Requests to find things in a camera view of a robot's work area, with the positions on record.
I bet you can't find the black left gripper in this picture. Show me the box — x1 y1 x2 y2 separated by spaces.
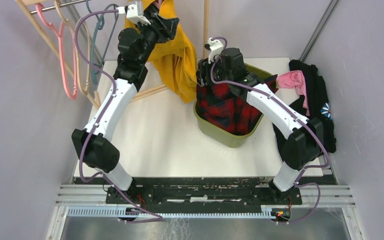
134 12 179 65

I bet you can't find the yellow skirt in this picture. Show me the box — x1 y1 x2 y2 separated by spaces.
124 0 199 104

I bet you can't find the red plaid skirt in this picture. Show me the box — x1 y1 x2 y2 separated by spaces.
196 83 262 136

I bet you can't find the grey blue plastic hanger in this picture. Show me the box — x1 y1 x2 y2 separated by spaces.
85 0 119 69

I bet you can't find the olive green plastic basket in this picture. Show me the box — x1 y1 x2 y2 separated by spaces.
192 62 278 149

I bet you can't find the beige wooden hanger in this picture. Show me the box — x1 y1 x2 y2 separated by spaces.
53 0 94 97

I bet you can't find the pink plastic hanger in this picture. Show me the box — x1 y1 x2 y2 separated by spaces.
35 0 80 100

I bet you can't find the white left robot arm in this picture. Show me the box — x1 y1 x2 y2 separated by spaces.
71 1 180 204

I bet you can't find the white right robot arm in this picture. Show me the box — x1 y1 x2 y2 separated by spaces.
195 47 326 204

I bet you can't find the pink garment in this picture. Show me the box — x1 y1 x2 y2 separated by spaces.
277 70 310 117

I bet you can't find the black garment with flower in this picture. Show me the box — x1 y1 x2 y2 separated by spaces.
288 59 337 154

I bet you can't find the metal rack rod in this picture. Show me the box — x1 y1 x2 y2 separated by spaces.
41 0 86 12

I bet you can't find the wooden clothes rack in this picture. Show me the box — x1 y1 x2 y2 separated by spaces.
14 0 211 110

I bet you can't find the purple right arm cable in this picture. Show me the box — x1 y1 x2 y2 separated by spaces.
208 36 332 225

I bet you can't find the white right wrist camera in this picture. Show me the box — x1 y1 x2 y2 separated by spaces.
204 36 228 64

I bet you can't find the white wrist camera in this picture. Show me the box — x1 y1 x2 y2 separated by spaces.
116 0 151 26
204 36 228 64

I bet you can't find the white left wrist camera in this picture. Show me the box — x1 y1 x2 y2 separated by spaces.
116 0 151 26

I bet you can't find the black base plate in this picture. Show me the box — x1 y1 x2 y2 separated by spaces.
105 177 303 215

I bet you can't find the white cable duct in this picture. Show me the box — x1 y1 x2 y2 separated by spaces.
67 205 275 220

